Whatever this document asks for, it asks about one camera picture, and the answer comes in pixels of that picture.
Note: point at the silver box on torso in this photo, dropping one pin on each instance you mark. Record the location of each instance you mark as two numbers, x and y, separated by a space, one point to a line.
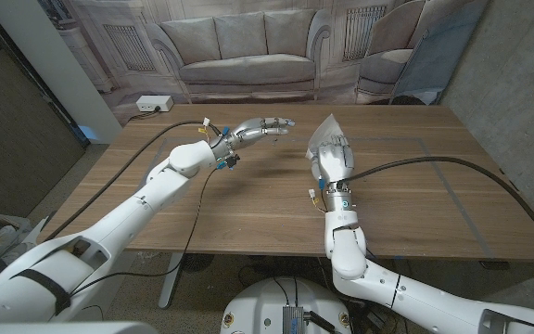
293 320

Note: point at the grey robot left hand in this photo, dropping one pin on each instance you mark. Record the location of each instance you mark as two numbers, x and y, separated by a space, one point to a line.
248 132

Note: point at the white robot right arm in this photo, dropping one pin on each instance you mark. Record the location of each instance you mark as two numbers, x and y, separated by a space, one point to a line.
387 287

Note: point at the white power outlet box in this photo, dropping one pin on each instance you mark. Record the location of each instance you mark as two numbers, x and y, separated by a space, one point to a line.
153 103

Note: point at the white sneaker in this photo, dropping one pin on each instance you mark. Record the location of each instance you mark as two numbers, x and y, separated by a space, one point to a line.
16 251

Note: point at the white table leg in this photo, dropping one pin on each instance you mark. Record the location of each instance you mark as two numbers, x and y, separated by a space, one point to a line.
172 278

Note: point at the white shipping label paper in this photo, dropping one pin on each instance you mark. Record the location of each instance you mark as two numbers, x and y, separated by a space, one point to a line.
325 130

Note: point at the blue grey leaning board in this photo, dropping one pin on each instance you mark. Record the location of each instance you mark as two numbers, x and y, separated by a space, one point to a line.
438 60

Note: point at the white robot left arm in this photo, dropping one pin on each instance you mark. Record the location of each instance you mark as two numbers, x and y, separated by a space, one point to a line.
118 222

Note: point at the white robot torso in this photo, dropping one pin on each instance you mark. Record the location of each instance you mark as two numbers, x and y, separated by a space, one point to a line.
262 306

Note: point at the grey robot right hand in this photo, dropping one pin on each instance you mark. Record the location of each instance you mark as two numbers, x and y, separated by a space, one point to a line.
336 162

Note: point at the printed sofa room backdrop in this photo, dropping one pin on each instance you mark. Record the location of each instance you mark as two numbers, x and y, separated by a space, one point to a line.
248 60

